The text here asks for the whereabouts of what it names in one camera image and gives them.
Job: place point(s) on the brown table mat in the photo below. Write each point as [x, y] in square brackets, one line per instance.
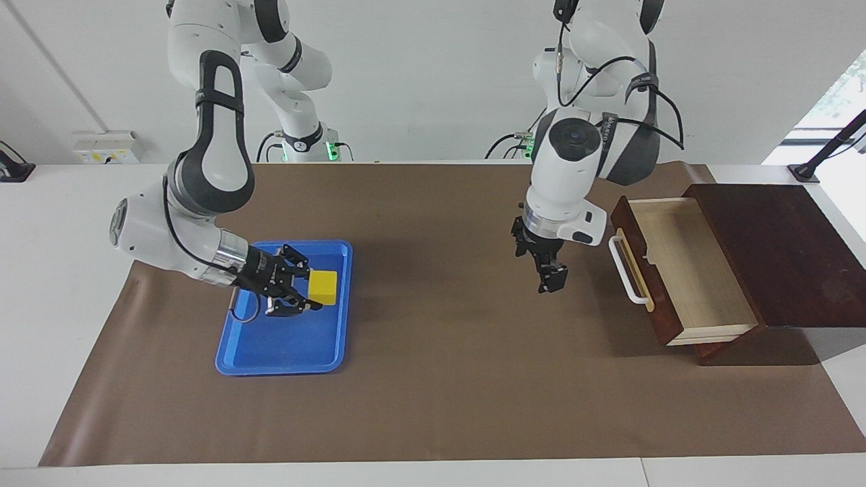
[473, 392]

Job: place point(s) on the yellow cube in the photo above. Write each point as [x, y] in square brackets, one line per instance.
[323, 287]

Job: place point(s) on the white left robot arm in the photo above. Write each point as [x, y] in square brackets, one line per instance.
[575, 176]

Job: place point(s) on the black stand base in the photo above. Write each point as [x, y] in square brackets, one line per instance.
[13, 169]

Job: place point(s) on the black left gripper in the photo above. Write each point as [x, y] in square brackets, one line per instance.
[534, 240]

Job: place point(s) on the dark wooden cabinet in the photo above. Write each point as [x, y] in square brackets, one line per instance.
[791, 257]

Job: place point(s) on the wooden drawer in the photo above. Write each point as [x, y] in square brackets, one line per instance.
[697, 270]

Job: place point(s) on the blue plastic tray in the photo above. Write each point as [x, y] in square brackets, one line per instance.
[284, 345]

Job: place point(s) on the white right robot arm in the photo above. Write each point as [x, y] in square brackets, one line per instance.
[210, 162]

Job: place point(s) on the bright window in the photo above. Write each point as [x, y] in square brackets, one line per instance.
[846, 95]

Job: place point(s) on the white wall power outlet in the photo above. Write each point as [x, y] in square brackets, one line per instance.
[108, 149]

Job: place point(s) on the black clamp stand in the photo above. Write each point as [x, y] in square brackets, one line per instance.
[829, 145]

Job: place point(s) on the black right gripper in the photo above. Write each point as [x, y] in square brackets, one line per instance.
[260, 274]

